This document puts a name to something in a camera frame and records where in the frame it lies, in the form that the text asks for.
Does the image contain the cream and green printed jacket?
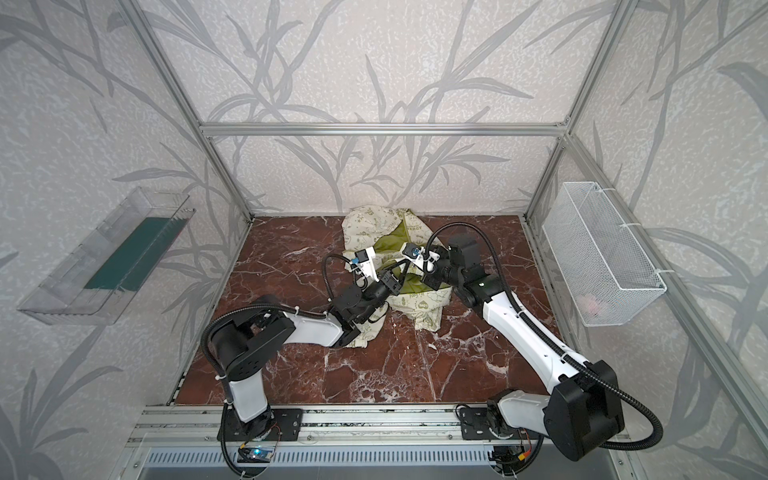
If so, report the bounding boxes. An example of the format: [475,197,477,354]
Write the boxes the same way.
[342,206,452,348]

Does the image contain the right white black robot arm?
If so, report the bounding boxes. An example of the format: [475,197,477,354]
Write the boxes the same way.
[413,249,625,461]

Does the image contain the pink object in basket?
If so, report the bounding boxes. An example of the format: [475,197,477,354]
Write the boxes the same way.
[578,294,605,319]

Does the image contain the small green lit circuit board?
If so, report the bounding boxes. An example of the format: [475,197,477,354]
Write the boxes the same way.
[237,443,278,464]

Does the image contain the green mat in tray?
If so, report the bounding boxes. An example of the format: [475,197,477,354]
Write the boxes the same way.
[85,217,184,292]

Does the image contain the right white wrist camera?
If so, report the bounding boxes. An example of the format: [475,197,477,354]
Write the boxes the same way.
[400,242,440,273]

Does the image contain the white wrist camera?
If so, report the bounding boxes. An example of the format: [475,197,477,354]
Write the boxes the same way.
[400,242,440,273]
[351,247,379,282]

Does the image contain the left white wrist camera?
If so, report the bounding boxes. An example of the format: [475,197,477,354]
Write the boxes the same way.
[351,247,379,282]

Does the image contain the white wire mesh basket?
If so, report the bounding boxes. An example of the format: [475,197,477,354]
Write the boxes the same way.
[543,181,667,327]

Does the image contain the left corrugated black cable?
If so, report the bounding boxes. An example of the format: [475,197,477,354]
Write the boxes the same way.
[200,253,361,385]

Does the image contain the corrugated black cable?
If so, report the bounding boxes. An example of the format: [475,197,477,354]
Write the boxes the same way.
[422,221,665,452]
[200,253,361,385]

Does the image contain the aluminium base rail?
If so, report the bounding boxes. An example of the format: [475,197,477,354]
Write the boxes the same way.
[126,403,536,448]

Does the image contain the right corrugated black cable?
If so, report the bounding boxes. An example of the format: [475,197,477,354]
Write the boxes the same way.
[422,221,665,452]

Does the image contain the clear plastic wall tray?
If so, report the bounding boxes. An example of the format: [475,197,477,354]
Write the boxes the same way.
[18,187,195,326]

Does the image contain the aluminium cage frame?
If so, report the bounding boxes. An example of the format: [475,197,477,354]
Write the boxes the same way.
[118,1,767,448]

